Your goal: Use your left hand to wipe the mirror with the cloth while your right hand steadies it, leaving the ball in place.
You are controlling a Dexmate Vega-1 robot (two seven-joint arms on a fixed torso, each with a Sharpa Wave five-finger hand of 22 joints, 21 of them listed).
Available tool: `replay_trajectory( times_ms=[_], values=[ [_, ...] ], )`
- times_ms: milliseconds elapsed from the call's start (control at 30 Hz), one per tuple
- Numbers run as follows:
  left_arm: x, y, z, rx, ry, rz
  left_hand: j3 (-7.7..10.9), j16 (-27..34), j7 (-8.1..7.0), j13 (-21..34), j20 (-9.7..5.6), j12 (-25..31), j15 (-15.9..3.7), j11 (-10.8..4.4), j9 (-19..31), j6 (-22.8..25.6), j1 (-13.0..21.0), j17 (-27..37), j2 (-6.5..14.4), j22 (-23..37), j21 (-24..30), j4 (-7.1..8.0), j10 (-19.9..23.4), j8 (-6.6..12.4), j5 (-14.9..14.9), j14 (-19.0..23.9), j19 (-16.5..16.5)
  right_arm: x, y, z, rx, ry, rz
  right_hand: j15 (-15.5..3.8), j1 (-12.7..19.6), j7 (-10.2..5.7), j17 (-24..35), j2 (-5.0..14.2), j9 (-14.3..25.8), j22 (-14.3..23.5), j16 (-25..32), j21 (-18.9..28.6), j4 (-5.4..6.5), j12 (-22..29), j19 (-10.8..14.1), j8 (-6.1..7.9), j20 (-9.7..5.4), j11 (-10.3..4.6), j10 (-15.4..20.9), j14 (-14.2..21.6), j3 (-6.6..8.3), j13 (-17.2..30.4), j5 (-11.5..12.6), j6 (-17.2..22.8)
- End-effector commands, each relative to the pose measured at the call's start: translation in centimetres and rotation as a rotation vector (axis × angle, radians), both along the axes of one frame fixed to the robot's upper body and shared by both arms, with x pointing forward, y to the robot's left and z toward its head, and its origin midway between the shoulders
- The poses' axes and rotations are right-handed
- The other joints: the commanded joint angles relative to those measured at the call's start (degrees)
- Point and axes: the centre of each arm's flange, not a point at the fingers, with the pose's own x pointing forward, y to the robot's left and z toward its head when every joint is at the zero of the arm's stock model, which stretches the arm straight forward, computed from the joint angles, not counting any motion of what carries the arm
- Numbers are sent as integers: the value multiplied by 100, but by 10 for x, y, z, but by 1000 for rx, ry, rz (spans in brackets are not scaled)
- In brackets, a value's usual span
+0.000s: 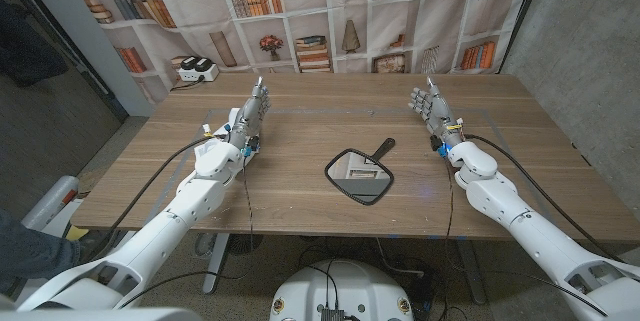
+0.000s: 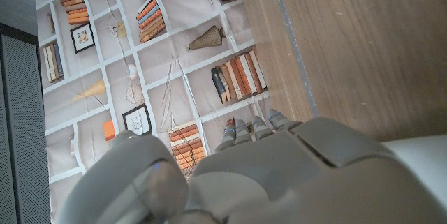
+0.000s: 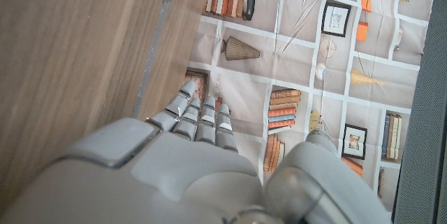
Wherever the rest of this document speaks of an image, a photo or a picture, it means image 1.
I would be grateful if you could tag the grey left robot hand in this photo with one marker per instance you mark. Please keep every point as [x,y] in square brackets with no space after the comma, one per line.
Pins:
[250,113]

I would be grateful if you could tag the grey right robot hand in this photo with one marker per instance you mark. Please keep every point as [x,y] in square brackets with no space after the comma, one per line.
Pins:
[437,113]

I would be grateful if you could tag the black framed hand mirror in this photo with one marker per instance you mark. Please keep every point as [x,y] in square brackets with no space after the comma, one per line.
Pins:
[360,191]

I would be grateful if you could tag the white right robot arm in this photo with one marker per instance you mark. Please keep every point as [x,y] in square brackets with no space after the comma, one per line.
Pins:
[525,221]

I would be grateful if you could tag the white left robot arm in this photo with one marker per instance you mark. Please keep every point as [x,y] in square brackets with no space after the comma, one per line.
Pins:
[165,221]

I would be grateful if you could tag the white power adapter box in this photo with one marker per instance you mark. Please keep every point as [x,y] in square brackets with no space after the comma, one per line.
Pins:
[197,73]

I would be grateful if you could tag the printed bookshelf backdrop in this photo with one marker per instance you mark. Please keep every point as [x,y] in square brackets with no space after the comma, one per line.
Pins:
[310,11]

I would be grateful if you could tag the black backdrop stand pole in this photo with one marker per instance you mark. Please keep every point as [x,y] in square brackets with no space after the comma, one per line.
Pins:
[522,16]

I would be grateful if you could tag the white table leg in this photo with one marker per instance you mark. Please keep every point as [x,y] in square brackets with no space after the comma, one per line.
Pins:
[216,266]

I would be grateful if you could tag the grey table leg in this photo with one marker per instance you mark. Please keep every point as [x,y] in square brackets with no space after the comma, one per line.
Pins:
[472,271]

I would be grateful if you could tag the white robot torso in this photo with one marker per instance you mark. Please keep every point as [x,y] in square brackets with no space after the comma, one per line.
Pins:
[345,286]

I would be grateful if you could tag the grey cylinder with red mark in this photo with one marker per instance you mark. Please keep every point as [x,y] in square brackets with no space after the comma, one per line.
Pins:
[50,201]

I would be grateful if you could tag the person in blue jeans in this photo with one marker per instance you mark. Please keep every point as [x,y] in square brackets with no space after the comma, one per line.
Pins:
[30,251]

